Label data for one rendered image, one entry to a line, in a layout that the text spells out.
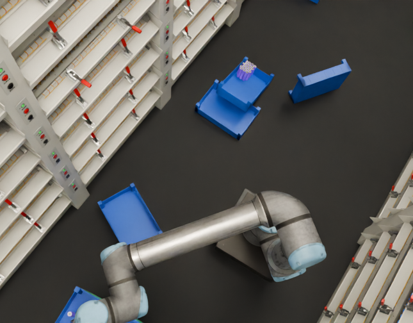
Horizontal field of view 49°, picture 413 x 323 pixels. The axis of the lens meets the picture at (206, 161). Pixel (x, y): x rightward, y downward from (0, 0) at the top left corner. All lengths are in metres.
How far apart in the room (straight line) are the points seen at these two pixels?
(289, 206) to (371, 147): 1.38
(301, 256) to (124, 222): 1.18
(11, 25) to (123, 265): 0.75
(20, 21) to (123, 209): 1.33
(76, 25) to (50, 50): 0.11
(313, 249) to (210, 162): 1.17
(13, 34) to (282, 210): 0.88
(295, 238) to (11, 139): 0.93
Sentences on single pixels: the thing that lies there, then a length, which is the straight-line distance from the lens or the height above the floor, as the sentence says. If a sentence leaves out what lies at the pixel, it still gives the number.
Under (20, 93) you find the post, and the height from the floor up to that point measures 1.13.
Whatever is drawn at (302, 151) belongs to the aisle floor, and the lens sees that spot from 2.58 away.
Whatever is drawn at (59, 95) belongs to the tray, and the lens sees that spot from 1.58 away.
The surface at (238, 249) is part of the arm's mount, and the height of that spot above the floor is 0.13.
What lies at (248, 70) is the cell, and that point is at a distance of 2.63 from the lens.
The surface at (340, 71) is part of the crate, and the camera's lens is 2.64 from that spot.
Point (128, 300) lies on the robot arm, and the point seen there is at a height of 0.84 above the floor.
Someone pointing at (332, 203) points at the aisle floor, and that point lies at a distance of 2.54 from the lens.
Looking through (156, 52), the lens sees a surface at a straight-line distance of 2.08.
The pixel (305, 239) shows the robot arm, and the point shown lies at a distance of 1.41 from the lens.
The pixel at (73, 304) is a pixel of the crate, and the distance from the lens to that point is 1.93.
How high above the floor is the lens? 2.30
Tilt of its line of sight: 69 degrees down
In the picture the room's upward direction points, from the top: 14 degrees clockwise
